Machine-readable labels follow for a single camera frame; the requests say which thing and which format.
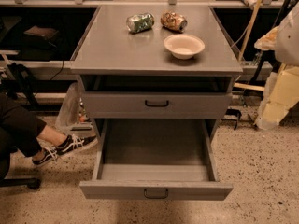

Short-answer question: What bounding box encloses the dark brown box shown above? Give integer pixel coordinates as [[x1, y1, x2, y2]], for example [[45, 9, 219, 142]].
[[23, 25, 59, 41]]

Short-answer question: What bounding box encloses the black office chair base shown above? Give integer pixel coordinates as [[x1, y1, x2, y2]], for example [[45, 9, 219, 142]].
[[0, 178, 41, 190]]

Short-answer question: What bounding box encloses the wooden easel frame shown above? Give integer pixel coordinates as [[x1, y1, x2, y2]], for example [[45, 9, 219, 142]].
[[234, 0, 264, 91]]

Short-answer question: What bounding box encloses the crushed brown soda can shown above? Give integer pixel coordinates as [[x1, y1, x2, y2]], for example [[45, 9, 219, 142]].
[[160, 11, 188, 33]]

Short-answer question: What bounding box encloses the grey drawer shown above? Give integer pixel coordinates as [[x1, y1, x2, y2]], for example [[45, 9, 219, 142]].
[[81, 91, 232, 119], [80, 119, 233, 201]]

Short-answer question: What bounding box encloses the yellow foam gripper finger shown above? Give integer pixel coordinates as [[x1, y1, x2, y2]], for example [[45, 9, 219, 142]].
[[255, 65, 299, 130]]

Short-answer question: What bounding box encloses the clear plastic bag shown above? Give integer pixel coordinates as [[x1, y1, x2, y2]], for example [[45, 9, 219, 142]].
[[55, 83, 94, 137]]

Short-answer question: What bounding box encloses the black sneaker lower foot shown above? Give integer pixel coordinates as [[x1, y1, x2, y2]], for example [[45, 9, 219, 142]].
[[32, 147, 58, 167]]

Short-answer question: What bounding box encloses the white paper bowl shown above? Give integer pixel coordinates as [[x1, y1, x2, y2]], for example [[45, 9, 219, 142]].
[[164, 35, 205, 60]]

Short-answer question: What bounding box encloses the person's leg in black trousers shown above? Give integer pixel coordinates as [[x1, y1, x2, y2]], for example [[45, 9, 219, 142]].
[[0, 92, 68, 180]]

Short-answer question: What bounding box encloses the black sneaker upper foot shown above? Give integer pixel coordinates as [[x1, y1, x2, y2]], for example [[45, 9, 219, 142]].
[[55, 133, 99, 158]]

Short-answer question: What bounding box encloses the black sneaker foot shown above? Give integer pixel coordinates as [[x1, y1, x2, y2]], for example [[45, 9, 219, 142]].
[[55, 133, 99, 158], [32, 147, 58, 167]]

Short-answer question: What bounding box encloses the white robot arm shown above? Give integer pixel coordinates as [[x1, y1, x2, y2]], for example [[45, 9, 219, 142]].
[[254, 4, 299, 130]]

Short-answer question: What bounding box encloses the grey drawer cabinet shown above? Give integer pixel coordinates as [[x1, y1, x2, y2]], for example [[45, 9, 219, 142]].
[[72, 4, 242, 139]]

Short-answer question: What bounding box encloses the crushed green soda can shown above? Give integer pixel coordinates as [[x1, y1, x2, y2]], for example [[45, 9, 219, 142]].
[[126, 13, 155, 34]]

